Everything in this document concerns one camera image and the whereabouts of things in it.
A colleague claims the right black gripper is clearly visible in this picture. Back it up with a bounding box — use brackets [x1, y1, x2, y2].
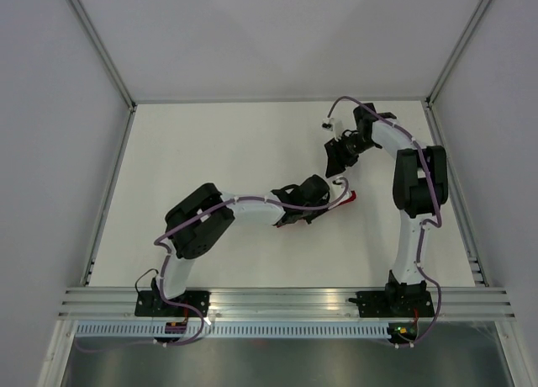
[323, 134, 376, 178]

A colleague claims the red cloth napkin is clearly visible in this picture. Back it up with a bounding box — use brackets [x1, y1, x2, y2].
[274, 190, 356, 228]

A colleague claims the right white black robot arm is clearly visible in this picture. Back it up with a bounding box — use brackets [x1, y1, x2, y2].
[322, 103, 449, 318]

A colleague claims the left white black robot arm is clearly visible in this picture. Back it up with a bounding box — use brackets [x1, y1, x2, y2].
[152, 175, 334, 316]

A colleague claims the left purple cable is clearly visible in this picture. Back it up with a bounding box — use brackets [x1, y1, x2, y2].
[75, 177, 349, 354]

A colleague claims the purple cable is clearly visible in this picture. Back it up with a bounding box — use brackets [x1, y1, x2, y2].
[328, 95, 442, 350]
[75, 177, 349, 354]

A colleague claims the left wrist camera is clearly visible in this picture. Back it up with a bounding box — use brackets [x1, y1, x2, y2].
[328, 177, 351, 209]

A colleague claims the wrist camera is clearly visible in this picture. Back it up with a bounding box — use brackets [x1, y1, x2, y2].
[321, 117, 343, 138]
[328, 177, 351, 209]

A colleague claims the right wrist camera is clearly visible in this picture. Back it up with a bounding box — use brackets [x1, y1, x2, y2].
[321, 117, 343, 138]

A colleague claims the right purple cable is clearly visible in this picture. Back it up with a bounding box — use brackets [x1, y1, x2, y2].
[328, 95, 442, 350]

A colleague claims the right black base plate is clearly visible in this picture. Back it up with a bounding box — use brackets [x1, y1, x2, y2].
[356, 290, 435, 319]

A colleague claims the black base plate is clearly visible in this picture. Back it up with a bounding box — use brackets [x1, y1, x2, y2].
[356, 290, 435, 319]
[134, 290, 210, 318]

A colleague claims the white slotted cable duct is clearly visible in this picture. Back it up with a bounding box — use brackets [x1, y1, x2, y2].
[76, 321, 389, 339]

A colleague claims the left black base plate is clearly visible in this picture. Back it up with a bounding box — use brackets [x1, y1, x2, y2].
[134, 290, 210, 318]

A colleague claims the right aluminium frame post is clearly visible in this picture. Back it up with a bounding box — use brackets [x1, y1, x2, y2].
[425, 0, 495, 107]

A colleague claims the aluminium frame post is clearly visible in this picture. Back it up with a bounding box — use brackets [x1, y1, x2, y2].
[66, 0, 136, 112]
[425, 0, 495, 107]

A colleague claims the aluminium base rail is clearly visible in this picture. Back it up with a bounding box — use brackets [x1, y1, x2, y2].
[56, 287, 515, 321]

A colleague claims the left aluminium frame post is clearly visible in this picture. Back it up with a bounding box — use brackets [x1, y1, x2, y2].
[66, 0, 136, 112]

